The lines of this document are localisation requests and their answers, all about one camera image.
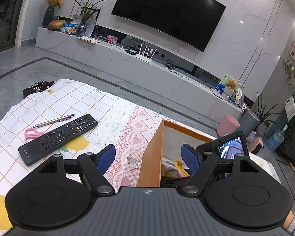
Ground orange storage box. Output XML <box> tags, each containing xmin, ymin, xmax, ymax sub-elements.
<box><xmin>137</xmin><ymin>119</ymin><xmax>217</xmax><ymax>187</ymax></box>

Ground yellow papers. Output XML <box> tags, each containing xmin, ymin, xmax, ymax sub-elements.
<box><xmin>76</xmin><ymin>35</ymin><xmax>101</xmax><ymax>44</ymax></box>

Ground yellow soft toy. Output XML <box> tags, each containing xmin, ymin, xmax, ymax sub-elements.
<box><xmin>174</xmin><ymin>160</ymin><xmax>191</xmax><ymax>176</ymax></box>

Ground black picture frame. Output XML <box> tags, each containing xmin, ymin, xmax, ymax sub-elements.
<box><xmin>82</xmin><ymin>7</ymin><xmax>100</xmax><ymax>22</ymax></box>

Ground large water bottle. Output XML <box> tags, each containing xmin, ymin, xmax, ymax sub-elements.
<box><xmin>265</xmin><ymin>129</ymin><xmax>285</xmax><ymax>152</ymax></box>

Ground black remote control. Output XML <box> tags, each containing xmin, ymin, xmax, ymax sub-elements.
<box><xmin>18</xmin><ymin>113</ymin><xmax>98</xmax><ymax>167</ymax></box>

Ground black television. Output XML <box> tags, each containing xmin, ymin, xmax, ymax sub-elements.
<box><xmin>111</xmin><ymin>0</ymin><xmax>227</xmax><ymax>53</ymax></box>

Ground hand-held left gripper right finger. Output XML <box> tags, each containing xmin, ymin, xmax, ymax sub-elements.
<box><xmin>180</xmin><ymin>143</ymin><xmax>261</xmax><ymax>197</ymax></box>

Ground snack bags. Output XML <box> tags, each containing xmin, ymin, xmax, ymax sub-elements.
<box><xmin>60</xmin><ymin>21</ymin><xmax>79</xmax><ymax>35</ymax></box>

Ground green plant in glass vase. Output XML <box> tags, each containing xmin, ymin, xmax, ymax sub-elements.
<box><xmin>75</xmin><ymin>0</ymin><xmax>110</xmax><ymax>38</ymax></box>

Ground brown round basket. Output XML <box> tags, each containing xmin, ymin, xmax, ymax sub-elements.
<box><xmin>47</xmin><ymin>19</ymin><xmax>67</xmax><ymax>30</ymax></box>

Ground blue vase with dried flowers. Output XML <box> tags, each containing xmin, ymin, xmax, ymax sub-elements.
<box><xmin>42</xmin><ymin>0</ymin><xmax>65</xmax><ymax>29</ymax></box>

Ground brown teddy bear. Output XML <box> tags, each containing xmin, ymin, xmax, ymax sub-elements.
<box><xmin>226</xmin><ymin>78</ymin><xmax>239</xmax><ymax>92</ymax></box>

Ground green picture card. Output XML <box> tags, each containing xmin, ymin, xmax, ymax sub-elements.
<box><xmin>220</xmin><ymin>73</ymin><xmax>245</xmax><ymax>92</ymax></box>

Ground black cables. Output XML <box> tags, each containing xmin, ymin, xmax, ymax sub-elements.
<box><xmin>161</xmin><ymin>56</ymin><xmax>190</xmax><ymax>80</ymax></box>

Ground white figurine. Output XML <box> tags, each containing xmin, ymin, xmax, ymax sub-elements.
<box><xmin>233</xmin><ymin>88</ymin><xmax>244</xmax><ymax>104</ymax></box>

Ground tall leafy potted plant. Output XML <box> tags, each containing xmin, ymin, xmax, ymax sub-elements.
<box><xmin>250</xmin><ymin>92</ymin><xmax>279</xmax><ymax>129</ymax></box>

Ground pink patterned box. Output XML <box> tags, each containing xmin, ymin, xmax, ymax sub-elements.
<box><xmin>105</xmin><ymin>35</ymin><xmax>119</xmax><ymax>45</ymax></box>

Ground checkered lemon print cloth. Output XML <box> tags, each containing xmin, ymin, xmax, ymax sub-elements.
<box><xmin>0</xmin><ymin>79</ymin><xmax>119</xmax><ymax>232</ymax></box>

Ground silver pen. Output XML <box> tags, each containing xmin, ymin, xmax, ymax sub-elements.
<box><xmin>32</xmin><ymin>113</ymin><xmax>76</xmax><ymax>128</ymax></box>

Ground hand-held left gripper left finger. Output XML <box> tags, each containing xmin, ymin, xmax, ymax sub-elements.
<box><xmin>37</xmin><ymin>144</ymin><xmax>117</xmax><ymax>197</ymax></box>

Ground black and pink shoe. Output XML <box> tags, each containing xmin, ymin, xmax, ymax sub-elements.
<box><xmin>38</xmin><ymin>80</ymin><xmax>57</xmax><ymax>89</ymax></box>
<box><xmin>23</xmin><ymin>85</ymin><xmax>44</xmax><ymax>98</ymax></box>

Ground white router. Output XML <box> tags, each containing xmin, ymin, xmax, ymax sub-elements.
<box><xmin>135</xmin><ymin>42</ymin><xmax>158</xmax><ymax>63</ymax></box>

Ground glass sliding door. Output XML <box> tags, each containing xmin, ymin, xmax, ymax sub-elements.
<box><xmin>0</xmin><ymin>0</ymin><xmax>30</xmax><ymax>55</ymax></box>

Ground grey trash can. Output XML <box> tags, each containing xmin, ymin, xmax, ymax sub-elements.
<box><xmin>238</xmin><ymin>109</ymin><xmax>261</xmax><ymax>138</ymax></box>

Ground hanging vine plant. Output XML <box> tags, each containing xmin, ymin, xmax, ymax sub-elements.
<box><xmin>283</xmin><ymin>58</ymin><xmax>295</xmax><ymax>97</ymax></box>

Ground pink lace cloth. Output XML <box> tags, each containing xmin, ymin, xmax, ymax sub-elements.
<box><xmin>98</xmin><ymin>98</ymin><xmax>168</xmax><ymax>194</ymax></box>

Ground white bag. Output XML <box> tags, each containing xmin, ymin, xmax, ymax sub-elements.
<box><xmin>284</xmin><ymin>96</ymin><xmax>295</xmax><ymax>122</ymax></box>

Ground pink scissors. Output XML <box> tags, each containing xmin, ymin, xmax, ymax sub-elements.
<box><xmin>24</xmin><ymin>127</ymin><xmax>45</xmax><ymax>144</ymax></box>

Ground white marble media console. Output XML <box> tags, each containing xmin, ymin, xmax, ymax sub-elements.
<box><xmin>35</xmin><ymin>24</ymin><xmax>244</xmax><ymax>131</ymax></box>

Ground pink bin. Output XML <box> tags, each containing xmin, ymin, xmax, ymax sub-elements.
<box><xmin>216</xmin><ymin>114</ymin><xmax>240</xmax><ymax>137</ymax></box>

